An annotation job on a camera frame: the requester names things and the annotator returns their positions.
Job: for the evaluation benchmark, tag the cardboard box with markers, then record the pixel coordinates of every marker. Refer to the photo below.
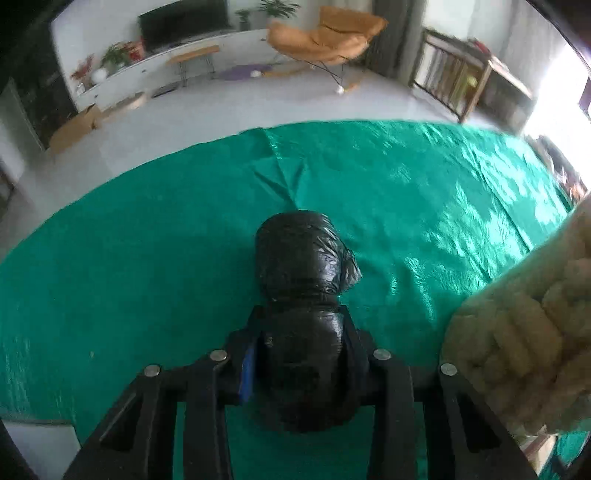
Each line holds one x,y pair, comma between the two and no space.
74,129

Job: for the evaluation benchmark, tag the wooden rack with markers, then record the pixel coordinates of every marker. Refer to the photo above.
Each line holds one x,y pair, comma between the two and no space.
466,74

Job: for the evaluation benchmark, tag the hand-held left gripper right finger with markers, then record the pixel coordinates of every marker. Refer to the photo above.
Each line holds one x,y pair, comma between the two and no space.
364,369

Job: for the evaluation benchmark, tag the black television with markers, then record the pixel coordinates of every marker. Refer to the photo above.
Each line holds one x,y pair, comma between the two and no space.
182,21

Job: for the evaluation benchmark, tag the bag of cream puffed snacks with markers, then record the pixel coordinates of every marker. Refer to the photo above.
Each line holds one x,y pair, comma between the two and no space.
521,323

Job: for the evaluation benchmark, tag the colourful clutter pile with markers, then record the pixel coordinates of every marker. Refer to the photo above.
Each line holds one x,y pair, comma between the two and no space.
561,166

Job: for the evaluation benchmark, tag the black plastic bag bundle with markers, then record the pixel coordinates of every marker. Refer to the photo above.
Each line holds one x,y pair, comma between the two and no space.
300,267

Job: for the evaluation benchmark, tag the small potted plant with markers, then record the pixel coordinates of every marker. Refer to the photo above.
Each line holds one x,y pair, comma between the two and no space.
243,19

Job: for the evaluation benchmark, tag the red flower plant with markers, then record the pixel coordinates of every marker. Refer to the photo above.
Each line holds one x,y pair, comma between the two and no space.
83,69

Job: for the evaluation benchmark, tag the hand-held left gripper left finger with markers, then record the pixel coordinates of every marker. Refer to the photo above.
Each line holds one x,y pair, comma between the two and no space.
247,374

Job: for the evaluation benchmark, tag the purple mat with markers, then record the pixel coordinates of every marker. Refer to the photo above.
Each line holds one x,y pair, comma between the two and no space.
240,73

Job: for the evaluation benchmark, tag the wooden bench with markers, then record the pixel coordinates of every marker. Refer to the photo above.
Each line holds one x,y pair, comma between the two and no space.
194,53

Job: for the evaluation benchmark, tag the white television cabinet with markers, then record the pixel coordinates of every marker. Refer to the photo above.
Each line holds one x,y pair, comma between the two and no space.
152,67

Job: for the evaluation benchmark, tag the white vase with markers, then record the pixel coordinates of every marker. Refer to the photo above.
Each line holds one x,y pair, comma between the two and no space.
99,75

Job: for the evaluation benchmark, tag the leafy green houseplant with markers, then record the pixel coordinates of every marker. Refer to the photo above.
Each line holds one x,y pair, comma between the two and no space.
279,8

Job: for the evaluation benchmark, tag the green plant in red pot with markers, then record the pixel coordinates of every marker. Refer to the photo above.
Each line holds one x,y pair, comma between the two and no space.
121,54

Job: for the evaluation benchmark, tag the orange lounge chair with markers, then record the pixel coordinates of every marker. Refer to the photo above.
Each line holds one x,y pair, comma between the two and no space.
318,39

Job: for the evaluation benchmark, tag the white storage box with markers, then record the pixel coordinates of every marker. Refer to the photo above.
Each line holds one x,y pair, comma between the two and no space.
41,450

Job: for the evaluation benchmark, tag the dark grey curtain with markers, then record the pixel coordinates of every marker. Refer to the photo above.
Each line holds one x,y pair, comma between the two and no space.
397,37

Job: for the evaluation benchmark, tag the green cloth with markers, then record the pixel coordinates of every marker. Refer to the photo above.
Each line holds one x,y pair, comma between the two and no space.
138,277

